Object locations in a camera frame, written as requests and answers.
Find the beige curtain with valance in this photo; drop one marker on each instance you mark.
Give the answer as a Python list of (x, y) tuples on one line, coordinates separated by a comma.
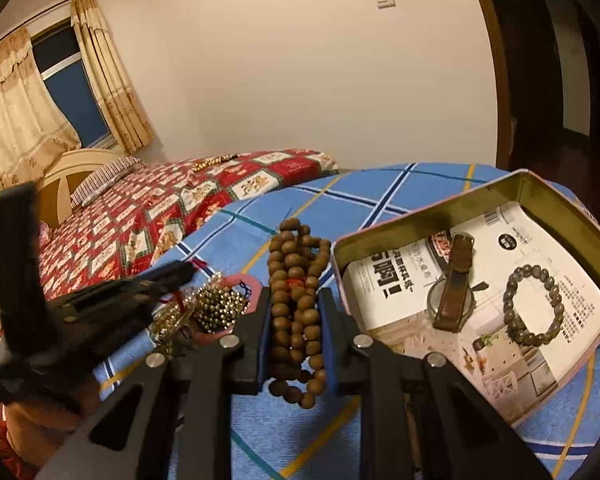
[(15, 110)]

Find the beige patterned curtain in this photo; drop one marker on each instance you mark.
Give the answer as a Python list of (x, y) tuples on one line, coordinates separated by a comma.
[(110, 75)]

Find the striped pillow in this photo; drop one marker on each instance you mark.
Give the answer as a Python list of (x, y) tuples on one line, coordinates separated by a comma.
[(105, 175)]

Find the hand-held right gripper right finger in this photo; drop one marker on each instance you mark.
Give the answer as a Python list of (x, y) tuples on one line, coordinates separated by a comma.
[(327, 340)]

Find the blue plaid bed sheet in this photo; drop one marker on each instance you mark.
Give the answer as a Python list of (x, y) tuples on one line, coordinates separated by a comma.
[(380, 195)]

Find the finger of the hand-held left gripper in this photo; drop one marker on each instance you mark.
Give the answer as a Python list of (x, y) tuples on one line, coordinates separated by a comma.
[(170, 275)]

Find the red patterned blanket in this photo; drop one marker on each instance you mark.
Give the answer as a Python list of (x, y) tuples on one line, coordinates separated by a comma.
[(130, 220)]

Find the brown wooden door frame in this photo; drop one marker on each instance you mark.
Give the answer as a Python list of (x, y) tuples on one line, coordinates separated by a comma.
[(495, 60)]

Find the cream wooden headboard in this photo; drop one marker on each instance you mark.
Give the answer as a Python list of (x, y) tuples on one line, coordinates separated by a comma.
[(60, 185)]

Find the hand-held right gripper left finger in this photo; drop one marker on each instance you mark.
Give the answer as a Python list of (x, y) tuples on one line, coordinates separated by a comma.
[(264, 330)]

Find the person's left hand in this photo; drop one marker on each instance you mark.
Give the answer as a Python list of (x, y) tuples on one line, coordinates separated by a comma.
[(45, 420)]

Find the pink bangle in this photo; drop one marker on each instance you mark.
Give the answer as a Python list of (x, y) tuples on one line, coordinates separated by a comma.
[(250, 282)]

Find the pink metal tin box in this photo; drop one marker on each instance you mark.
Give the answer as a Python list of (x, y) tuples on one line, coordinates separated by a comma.
[(430, 210)]

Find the window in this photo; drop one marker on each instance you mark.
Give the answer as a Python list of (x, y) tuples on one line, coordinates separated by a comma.
[(75, 100)]

